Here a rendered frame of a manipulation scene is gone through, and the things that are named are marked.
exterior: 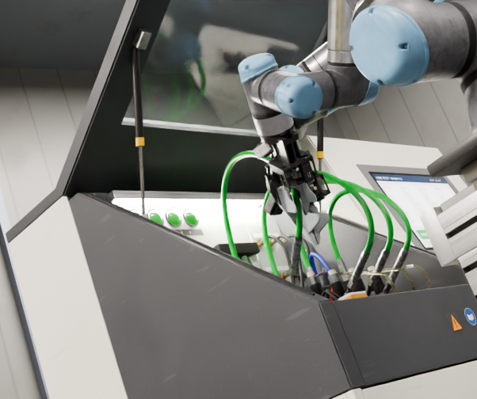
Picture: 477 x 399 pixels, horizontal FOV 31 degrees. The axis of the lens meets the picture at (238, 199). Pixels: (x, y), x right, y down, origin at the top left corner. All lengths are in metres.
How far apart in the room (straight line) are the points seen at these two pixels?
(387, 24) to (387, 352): 0.64
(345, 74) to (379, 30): 0.38
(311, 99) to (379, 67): 0.32
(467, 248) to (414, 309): 0.43
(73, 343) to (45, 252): 0.24
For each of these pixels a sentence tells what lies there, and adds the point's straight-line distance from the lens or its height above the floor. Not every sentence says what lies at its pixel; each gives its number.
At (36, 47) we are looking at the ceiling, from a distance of 4.14.
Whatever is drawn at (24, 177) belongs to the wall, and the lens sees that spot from 3.94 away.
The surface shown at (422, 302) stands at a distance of 1.80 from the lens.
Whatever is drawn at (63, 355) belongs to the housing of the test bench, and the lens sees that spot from 2.12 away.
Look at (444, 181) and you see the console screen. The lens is 2.85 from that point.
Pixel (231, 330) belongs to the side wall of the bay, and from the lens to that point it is 1.69.
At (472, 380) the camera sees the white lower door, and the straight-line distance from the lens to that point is 1.83.
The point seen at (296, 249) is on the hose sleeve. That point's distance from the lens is 1.86.
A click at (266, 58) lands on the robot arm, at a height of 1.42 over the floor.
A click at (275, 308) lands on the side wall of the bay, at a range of 1.61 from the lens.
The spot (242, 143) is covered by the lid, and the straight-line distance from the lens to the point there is 2.33.
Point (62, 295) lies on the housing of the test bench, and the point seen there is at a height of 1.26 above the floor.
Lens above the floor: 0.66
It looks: 19 degrees up
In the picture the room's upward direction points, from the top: 20 degrees counter-clockwise
